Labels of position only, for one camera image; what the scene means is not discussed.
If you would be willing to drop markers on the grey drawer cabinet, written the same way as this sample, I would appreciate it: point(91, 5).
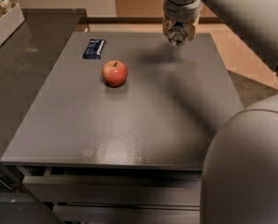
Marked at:
point(163, 117)

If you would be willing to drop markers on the lower grey drawer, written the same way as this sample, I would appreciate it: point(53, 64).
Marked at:
point(119, 214)

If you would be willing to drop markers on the blue snack packet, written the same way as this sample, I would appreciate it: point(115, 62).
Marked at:
point(94, 49)

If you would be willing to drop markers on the upper grey drawer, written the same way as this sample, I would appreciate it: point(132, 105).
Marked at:
point(118, 186)

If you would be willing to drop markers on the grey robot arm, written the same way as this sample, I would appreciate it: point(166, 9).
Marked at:
point(240, 172)

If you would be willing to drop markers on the grey drawer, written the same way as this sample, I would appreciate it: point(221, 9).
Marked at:
point(119, 214)
point(118, 186)

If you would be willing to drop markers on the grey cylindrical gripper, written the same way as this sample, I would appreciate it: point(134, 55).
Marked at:
point(182, 10)

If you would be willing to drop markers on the blue pepsi can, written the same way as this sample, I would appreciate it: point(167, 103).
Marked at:
point(177, 35)

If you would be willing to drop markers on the white cardboard box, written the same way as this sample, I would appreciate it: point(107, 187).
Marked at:
point(10, 22)

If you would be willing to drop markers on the red apple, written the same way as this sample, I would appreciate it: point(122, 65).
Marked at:
point(114, 73)

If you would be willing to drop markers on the dark side counter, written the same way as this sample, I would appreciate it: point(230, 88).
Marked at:
point(26, 59)

